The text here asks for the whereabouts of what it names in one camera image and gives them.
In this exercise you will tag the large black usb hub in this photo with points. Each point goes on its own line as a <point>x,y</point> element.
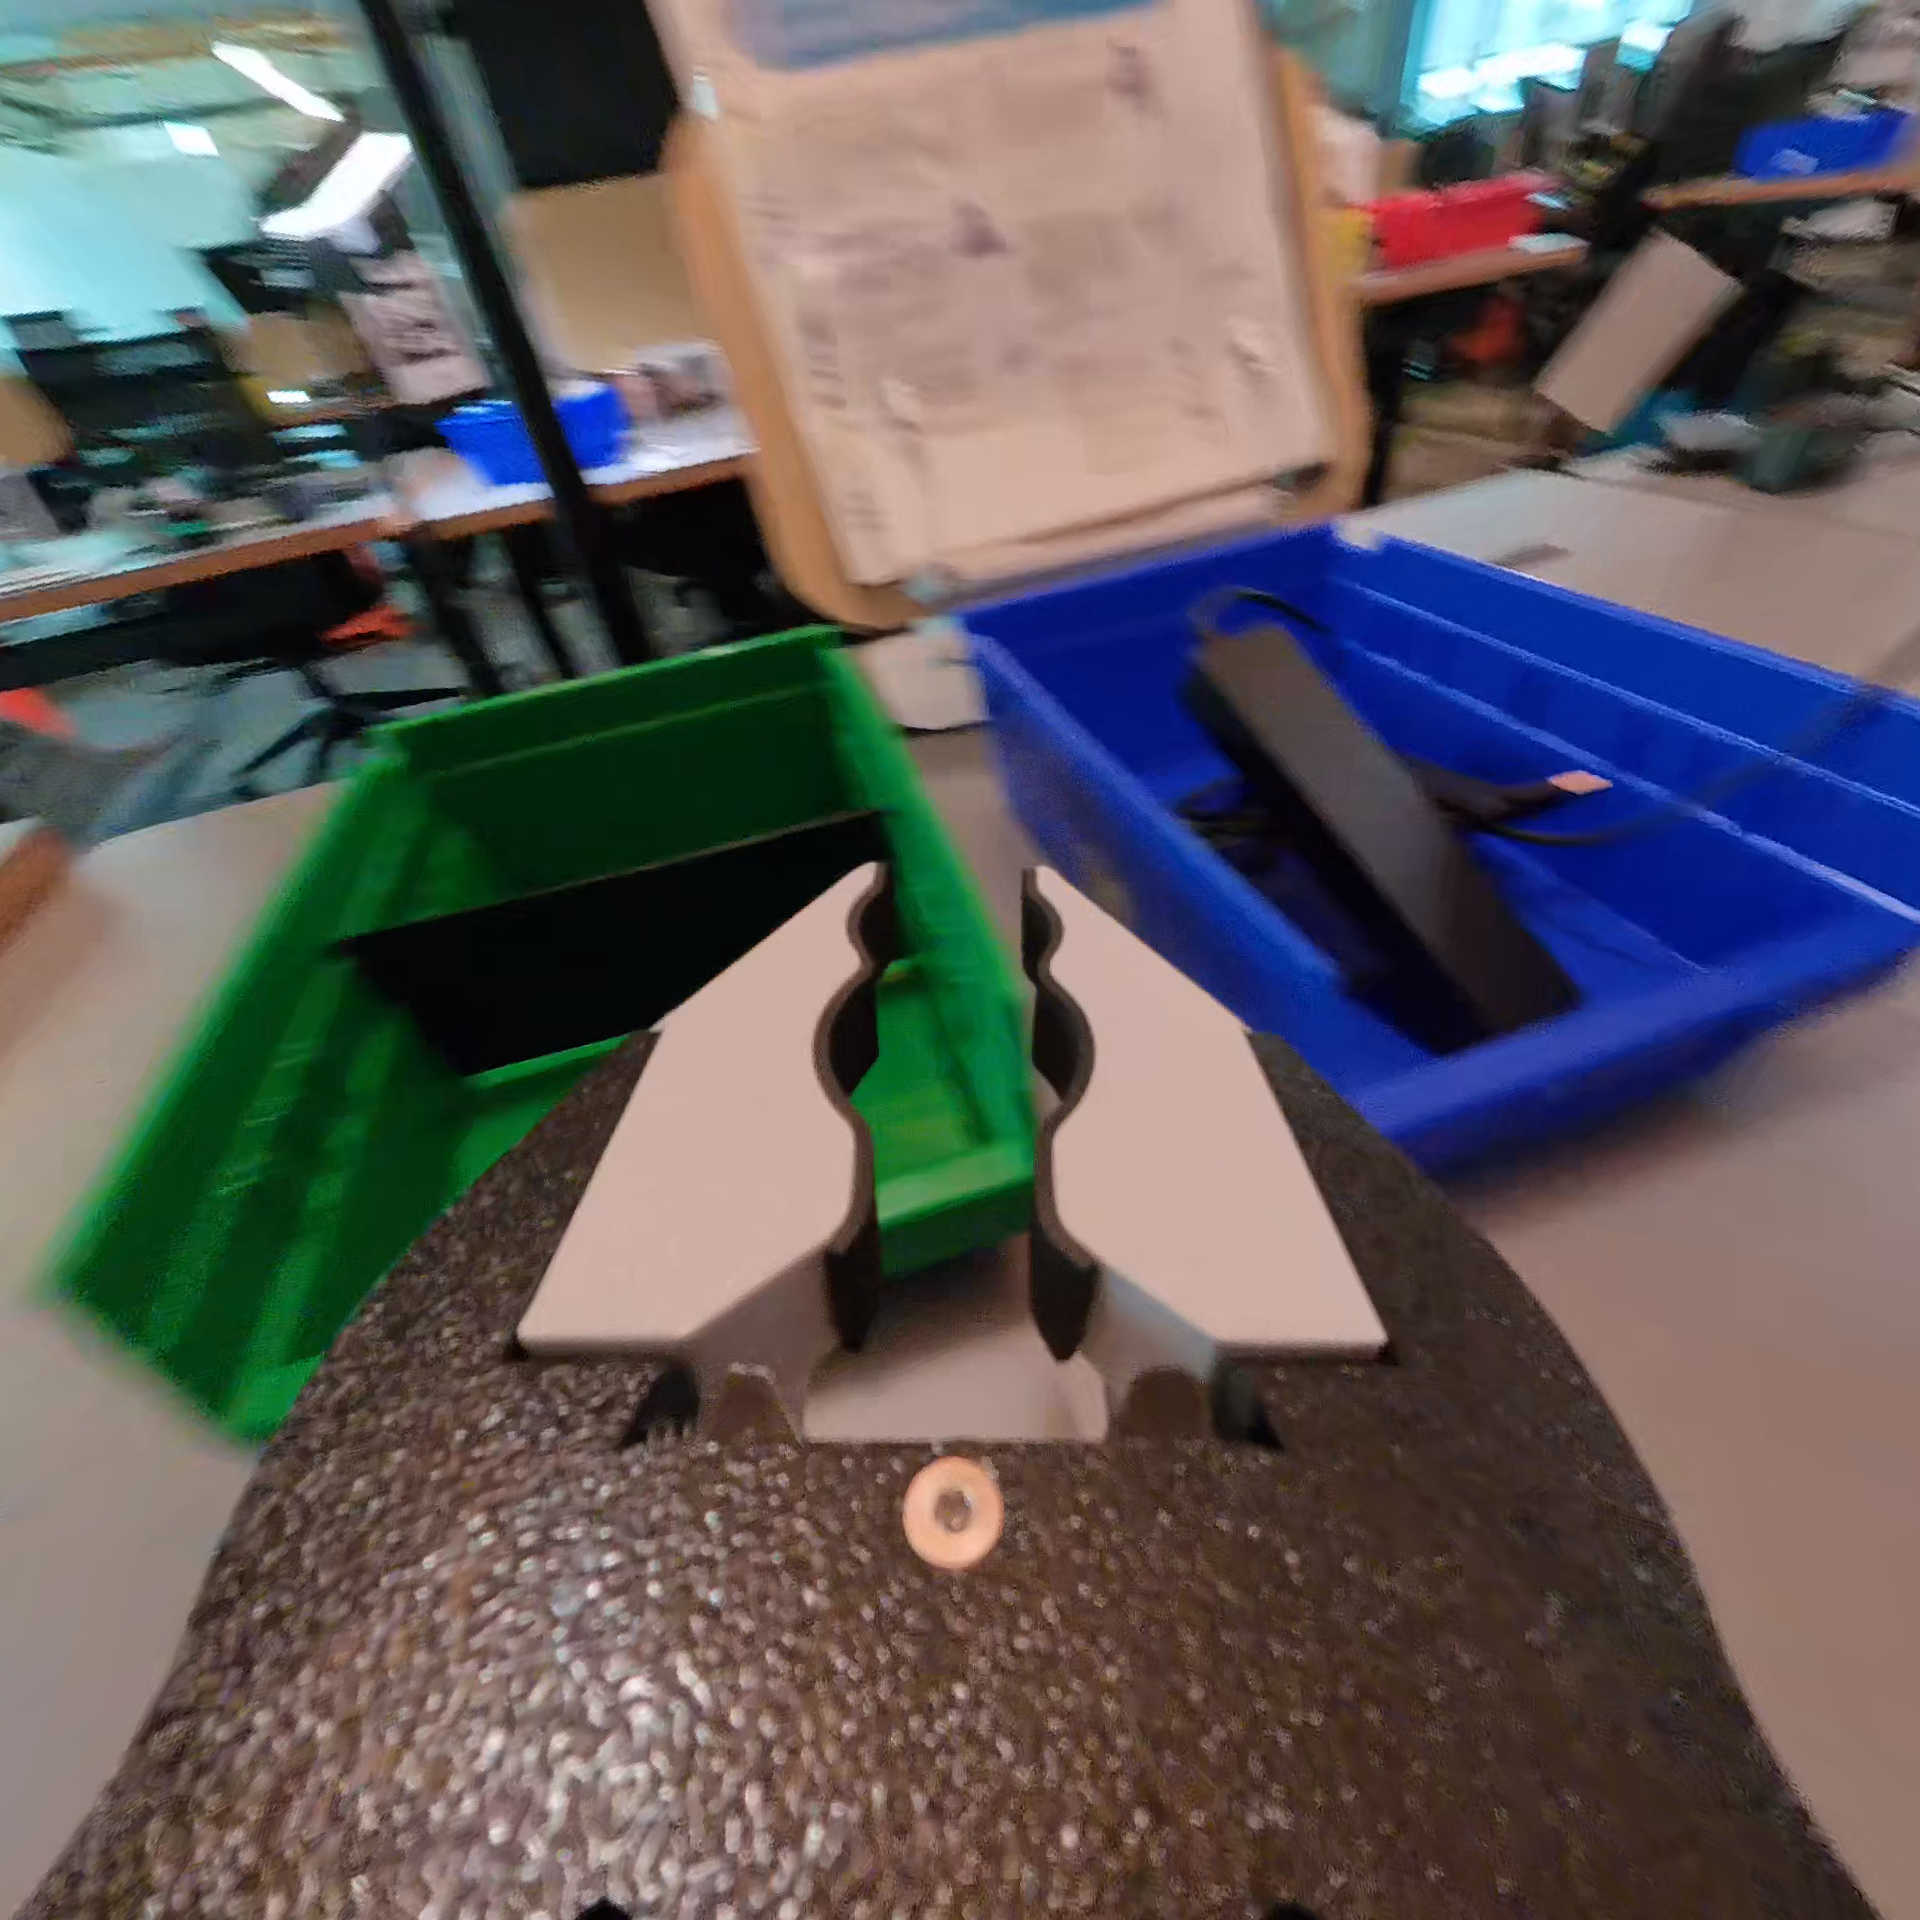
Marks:
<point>1381,840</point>

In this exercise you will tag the wooden document stand with papers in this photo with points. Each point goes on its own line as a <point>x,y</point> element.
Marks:
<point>1021,300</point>

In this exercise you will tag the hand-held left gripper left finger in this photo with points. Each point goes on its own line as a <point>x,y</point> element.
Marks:
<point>705,1202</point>

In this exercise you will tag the red plastic bin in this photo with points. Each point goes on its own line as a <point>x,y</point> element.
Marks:
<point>1447,226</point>

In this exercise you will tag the green plastic bin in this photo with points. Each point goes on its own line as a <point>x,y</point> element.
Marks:
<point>224,1202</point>

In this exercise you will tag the black metal pole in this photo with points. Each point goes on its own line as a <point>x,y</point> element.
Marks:
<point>495,330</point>

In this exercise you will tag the grey card sheet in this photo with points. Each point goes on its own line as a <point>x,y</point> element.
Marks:
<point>1635,330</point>

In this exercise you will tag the white office desk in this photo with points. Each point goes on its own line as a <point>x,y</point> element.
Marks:
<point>1651,557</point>

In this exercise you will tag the wooden desk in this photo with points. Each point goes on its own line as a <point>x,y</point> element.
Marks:
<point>1471,270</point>
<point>495,504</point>

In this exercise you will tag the small blue plastic bin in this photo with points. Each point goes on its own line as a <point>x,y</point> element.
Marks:
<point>1816,142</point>
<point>533,436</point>

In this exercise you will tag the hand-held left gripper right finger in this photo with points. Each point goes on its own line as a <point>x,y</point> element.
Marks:
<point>1201,1202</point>

